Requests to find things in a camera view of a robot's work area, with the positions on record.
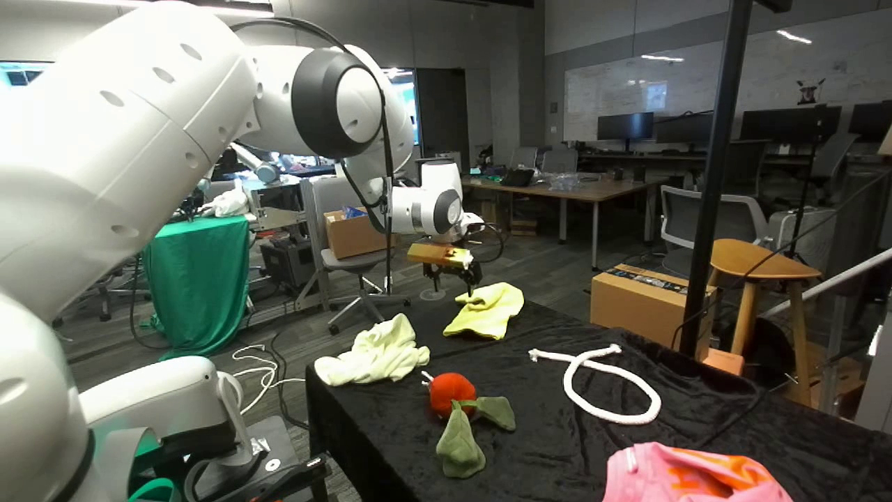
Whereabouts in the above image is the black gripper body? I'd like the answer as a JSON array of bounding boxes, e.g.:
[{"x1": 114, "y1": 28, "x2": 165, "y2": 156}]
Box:
[{"x1": 422, "y1": 255, "x2": 484, "y2": 286}]

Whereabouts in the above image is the yellow microfiber cloth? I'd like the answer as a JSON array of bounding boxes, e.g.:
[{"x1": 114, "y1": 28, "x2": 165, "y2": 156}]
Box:
[{"x1": 440, "y1": 278, "x2": 526, "y2": 343}]

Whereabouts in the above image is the red radish plush toy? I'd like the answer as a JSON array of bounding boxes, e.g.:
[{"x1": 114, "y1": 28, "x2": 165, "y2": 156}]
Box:
[{"x1": 422, "y1": 367, "x2": 518, "y2": 483}]

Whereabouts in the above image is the pale cream towel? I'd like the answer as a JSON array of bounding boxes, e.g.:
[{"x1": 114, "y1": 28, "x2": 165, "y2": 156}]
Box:
[{"x1": 312, "y1": 308, "x2": 431, "y2": 389}]

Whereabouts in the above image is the pink cloth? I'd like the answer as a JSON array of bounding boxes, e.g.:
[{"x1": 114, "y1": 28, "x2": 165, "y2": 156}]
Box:
[{"x1": 599, "y1": 439, "x2": 798, "y2": 502}]

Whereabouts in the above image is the small cardboard box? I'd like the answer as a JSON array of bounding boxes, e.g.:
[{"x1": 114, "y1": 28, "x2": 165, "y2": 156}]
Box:
[{"x1": 323, "y1": 209, "x2": 392, "y2": 261}]

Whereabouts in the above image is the long wooden desk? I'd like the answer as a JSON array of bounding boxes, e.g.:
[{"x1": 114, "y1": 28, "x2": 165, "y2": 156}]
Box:
[{"x1": 463, "y1": 172, "x2": 673, "y2": 272}]

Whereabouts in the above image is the grey office chair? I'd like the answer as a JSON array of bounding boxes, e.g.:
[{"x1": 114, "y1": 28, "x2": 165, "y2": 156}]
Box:
[{"x1": 298, "y1": 176, "x2": 398, "y2": 336}]

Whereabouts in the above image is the cardboard box with black tape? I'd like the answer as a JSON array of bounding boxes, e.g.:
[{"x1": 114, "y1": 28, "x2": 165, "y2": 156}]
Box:
[{"x1": 589, "y1": 261, "x2": 720, "y2": 354}]

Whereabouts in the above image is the black velvet tablecloth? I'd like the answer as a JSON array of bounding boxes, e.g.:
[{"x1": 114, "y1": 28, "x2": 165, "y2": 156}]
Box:
[{"x1": 303, "y1": 296, "x2": 892, "y2": 502}]

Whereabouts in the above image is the black computer monitor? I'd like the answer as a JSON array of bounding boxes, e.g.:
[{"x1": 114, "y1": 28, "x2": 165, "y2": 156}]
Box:
[
  {"x1": 653, "y1": 108, "x2": 720, "y2": 151},
  {"x1": 596, "y1": 108, "x2": 657, "y2": 147},
  {"x1": 739, "y1": 102, "x2": 845, "y2": 151},
  {"x1": 847, "y1": 98, "x2": 892, "y2": 144}
]

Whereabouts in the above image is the white office chair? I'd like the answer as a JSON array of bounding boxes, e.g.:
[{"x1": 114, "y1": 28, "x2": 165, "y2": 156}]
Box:
[{"x1": 657, "y1": 182, "x2": 774, "y2": 250}]

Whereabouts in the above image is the green cloth covered stand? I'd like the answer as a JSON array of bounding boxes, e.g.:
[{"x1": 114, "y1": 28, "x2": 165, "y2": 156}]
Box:
[{"x1": 140, "y1": 214, "x2": 253, "y2": 356}]

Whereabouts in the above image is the black vertical pole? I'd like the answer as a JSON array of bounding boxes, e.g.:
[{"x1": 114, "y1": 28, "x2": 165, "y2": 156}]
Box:
[{"x1": 680, "y1": 0, "x2": 755, "y2": 366}]

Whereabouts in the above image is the wooden stool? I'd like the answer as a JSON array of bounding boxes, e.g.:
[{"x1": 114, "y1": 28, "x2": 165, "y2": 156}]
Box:
[{"x1": 707, "y1": 236, "x2": 824, "y2": 407}]

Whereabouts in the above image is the silver metal pole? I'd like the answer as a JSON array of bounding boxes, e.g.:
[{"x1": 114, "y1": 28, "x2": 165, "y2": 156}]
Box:
[{"x1": 762, "y1": 244, "x2": 892, "y2": 317}]

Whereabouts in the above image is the white rope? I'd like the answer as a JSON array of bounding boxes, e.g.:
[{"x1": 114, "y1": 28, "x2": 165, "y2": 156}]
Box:
[{"x1": 526, "y1": 343, "x2": 666, "y2": 428}]

